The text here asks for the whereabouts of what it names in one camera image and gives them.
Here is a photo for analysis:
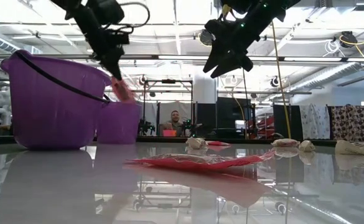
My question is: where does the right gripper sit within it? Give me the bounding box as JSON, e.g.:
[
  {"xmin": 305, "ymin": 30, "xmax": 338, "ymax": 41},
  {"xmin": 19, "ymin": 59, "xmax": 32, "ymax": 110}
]
[{"xmin": 203, "ymin": 12, "xmax": 262, "ymax": 78}]

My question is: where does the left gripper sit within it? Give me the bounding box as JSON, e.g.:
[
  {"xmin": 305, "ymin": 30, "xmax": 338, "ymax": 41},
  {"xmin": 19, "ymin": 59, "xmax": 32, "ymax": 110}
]
[{"xmin": 52, "ymin": 0, "xmax": 129, "ymax": 80}]

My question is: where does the pink candy pack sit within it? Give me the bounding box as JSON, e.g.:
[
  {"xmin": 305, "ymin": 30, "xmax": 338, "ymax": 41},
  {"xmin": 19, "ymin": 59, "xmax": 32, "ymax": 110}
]
[
  {"xmin": 126, "ymin": 149, "xmax": 276, "ymax": 171},
  {"xmin": 205, "ymin": 140, "xmax": 231, "ymax": 147},
  {"xmin": 111, "ymin": 76, "xmax": 136, "ymax": 103}
]

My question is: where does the purple halloween bucket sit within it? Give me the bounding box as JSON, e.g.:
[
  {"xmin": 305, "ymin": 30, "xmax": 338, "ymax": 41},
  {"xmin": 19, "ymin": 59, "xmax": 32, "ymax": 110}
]
[
  {"xmin": 0, "ymin": 49, "xmax": 113, "ymax": 151},
  {"xmin": 95, "ymin": 101, "xmax": 143, "ymax": 145}
]

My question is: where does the white pillar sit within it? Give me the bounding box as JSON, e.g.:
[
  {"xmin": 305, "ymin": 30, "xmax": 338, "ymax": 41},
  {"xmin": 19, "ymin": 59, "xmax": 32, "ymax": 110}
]
[{"xmin": 193, "ymin": 65, "xmax": 218, "ymax": 105}]

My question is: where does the long ceiling light bar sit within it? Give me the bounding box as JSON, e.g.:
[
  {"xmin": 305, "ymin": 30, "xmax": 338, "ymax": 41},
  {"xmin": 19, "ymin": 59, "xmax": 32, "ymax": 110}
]
[{"xmin": 86, "ymin": 54, "xmax": 364, "ymax": 62}]

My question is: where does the white curtain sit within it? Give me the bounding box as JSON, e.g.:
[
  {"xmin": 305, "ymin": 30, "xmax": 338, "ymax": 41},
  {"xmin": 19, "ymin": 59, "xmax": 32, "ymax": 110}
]
[{"xmin": 138, "ymin": 101, "xmax": 195, "ymax": 138}]

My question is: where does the person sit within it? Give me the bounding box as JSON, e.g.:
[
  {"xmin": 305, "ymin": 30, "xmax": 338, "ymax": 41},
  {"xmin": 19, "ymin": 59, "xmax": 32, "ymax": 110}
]
[{"xmin": 159, "ymin": 110, "xmax": 186, "ymax": 137}]

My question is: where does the red metal rack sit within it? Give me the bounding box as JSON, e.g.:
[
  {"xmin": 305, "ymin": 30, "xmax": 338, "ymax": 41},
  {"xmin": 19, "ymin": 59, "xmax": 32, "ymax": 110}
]
[{"xmin": 246, "ymin": 114, "xmax": 276, "ymax": 139}]

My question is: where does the black curtain panel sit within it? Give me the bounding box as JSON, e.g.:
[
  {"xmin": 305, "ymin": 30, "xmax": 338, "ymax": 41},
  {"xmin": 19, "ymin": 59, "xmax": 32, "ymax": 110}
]
[{"xmin": 273, "ymin": 104, "xmax": 301, "ymax": 139}]

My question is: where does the white floral cloth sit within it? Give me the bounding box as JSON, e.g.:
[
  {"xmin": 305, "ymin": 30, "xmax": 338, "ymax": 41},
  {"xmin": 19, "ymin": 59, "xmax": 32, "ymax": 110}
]
[{"xmin": 299, "ymin": 103, "xmax": 331, "ymax": 140}]

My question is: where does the white humanoid robot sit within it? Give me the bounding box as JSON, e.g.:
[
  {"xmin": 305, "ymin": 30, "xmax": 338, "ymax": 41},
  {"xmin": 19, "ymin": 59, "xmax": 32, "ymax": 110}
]
[{"xmin": 0, "ymin": 86, "xmax": 14, "ymax": 128}]

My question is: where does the brown circle patterned cloth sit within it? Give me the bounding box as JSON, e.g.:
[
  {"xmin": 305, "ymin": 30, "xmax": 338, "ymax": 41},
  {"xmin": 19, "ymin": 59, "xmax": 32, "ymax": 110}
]
[{"xmin": 329, "ymin": 105, "xmax": 364, "ymax": 142}]

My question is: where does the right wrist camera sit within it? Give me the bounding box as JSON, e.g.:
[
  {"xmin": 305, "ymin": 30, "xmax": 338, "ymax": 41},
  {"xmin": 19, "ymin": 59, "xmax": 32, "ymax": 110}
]
[{"xmin": 205, "ymin": 18, "xmax": 232, "ymax": 43}]

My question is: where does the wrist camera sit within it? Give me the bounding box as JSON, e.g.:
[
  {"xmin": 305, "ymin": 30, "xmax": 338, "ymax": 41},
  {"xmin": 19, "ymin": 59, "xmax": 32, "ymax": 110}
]
[
  {"xmin": 205, "ymin": 18, "xmax": 232, "ymax": 43},
  {"xmin": 86, "ymin": 0, "xmax": 126, "ymax": 26}
]

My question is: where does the black power cable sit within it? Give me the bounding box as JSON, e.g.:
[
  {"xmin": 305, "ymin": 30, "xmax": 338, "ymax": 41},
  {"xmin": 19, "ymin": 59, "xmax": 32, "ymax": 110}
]
[{"xmin": 241, "ymin": 70, "xmax": 249, "ymax": 140}]

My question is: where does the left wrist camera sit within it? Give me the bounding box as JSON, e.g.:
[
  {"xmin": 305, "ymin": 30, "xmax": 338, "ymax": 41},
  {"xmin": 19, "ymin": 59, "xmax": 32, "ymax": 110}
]
[{"xmin": 86, "ymin": 0, "xmax": 126, "ymax": 26}]

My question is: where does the black metal frame rig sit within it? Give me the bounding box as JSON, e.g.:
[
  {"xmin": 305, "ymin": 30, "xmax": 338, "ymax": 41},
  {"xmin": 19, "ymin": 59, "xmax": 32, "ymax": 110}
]
[{"xmin": 141, "ymin": 78, "xmax": 195, "ymax": 138}]

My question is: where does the yellow power cable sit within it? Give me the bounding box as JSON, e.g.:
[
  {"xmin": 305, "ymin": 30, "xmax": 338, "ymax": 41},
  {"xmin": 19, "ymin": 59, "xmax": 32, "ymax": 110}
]
[{"xmin": 270, "ymin": 20, "xmax": 292, "ymax": 139}]

